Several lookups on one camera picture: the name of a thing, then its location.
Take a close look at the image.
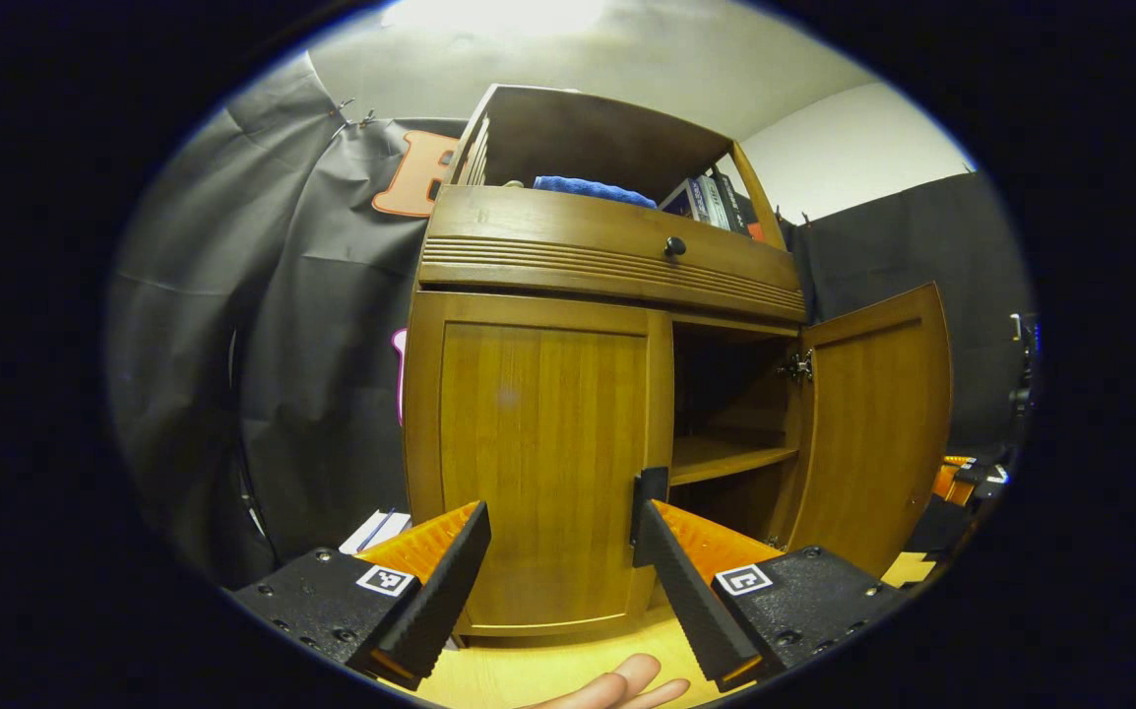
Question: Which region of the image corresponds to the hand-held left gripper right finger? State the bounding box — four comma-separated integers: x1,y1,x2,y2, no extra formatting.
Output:
632,497,909,693

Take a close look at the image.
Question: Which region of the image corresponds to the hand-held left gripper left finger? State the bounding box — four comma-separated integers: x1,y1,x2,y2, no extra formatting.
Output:
231,500,492,692

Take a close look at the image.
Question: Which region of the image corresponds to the wooden shoe cabinet door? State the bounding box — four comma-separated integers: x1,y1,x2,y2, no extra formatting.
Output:
403,290,675,638
770,283,953,580

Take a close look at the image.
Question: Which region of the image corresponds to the wooden double-door shoe cabinet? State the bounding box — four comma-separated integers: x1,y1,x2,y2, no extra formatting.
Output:
401,84,953,639

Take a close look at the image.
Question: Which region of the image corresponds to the blue white printed booklet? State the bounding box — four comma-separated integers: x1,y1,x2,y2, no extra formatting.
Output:
340,507,413,555

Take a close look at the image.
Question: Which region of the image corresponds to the wooden inner shelf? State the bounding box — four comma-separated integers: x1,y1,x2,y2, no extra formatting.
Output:
671,433,800,486

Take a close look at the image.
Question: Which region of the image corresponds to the black backdrop cloth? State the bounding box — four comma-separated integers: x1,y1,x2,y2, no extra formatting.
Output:
107,54,1034,592

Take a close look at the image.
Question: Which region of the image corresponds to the black book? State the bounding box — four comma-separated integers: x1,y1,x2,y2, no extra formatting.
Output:
711,172,752,235

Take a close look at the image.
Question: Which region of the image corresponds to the grey book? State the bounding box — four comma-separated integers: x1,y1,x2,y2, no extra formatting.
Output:
691,175,731,229

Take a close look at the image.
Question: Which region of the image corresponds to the wooden drawer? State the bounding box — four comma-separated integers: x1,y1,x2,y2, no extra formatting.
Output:
418,184,807,324

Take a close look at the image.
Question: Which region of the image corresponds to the blue towel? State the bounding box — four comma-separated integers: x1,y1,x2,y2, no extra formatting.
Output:
532,175,658,210

